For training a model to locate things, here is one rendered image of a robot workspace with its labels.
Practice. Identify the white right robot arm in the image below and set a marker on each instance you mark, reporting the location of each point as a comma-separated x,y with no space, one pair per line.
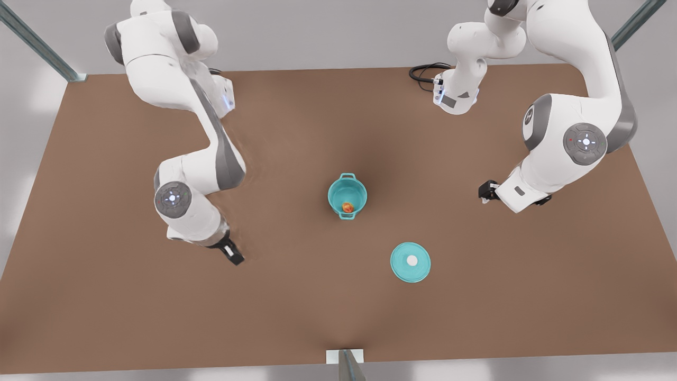
174,79

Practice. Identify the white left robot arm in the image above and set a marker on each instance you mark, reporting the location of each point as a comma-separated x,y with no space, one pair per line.
568,121

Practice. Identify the teal pot lid white knob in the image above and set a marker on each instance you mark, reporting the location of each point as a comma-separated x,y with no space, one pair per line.
410,262

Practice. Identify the orange potato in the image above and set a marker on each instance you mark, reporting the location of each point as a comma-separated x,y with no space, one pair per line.
347,207

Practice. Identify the silver frame post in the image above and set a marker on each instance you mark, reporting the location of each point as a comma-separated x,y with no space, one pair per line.
637,21
39,45
346,364

